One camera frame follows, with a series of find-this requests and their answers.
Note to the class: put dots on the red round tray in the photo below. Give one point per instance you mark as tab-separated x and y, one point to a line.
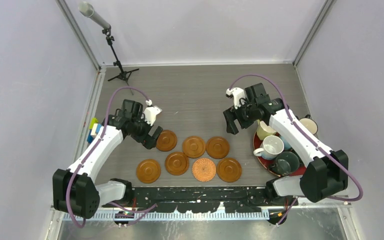
266	163

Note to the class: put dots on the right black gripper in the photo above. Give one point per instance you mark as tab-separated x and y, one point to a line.
231	115

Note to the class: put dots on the cream mug black rim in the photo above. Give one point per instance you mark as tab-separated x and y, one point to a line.
309	124

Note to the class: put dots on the brown wooden coaster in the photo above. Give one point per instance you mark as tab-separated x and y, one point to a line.
193	147
166	141
229	170
148	171
177	163
217	147

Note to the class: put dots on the coloured toy brick stack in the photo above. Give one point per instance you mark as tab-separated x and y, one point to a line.
94	129

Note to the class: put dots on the white mug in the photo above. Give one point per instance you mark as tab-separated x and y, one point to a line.
270	148

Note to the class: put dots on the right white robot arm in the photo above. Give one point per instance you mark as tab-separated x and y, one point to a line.
324	174

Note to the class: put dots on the pale yellow mug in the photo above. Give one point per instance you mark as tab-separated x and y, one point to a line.
264	130

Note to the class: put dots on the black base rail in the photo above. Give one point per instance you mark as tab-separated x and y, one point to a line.
234	199

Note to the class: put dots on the dark grey mug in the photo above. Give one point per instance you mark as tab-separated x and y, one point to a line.
285	163

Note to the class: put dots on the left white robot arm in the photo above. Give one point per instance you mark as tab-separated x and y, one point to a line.
75	190

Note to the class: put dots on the woven rattan coaster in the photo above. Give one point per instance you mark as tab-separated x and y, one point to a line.
204	169

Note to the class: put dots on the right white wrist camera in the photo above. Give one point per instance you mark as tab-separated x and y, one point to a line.
238	95

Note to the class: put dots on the grey microphone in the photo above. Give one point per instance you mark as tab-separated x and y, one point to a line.
88	11

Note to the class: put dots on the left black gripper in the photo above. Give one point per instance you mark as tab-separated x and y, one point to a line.
148	141

